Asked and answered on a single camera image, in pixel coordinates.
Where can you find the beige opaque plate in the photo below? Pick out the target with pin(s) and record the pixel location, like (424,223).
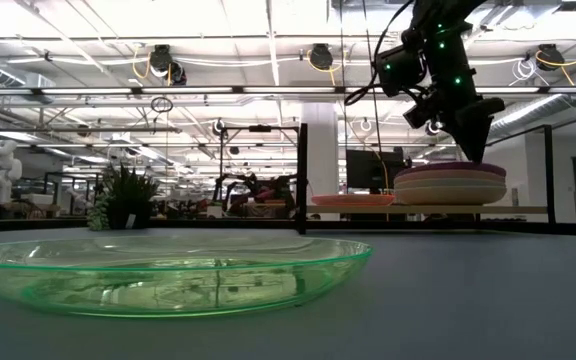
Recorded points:
(448,196)

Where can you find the orange transparent plastic plate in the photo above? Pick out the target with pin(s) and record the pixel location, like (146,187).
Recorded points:
(353,199)

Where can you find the small green potted plant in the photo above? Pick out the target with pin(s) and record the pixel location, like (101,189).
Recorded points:
(128,200)

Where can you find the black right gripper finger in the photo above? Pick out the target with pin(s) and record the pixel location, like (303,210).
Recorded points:
(484,132)
(470,140)

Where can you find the green transparent plastic plate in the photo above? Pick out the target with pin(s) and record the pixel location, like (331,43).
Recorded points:
(168,280)

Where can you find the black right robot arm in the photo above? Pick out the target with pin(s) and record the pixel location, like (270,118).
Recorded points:
(448,50)

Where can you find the white pillar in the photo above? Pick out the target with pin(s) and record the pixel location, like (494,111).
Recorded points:
(320,150)

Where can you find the background black robot arms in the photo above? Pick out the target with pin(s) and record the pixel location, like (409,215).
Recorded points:
(263,192)

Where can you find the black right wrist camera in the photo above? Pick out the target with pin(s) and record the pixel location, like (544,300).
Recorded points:
(400,70)

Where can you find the purple opaque plate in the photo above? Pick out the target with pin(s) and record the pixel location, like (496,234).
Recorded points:
(448,167)

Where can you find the salmon pink opaque plate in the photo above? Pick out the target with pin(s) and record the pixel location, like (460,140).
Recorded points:
(448,176)

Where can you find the black computer monitor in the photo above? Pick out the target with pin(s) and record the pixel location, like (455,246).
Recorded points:
(368,172)

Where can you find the black metal table frame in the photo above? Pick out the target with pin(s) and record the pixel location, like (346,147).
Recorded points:
(558,227)

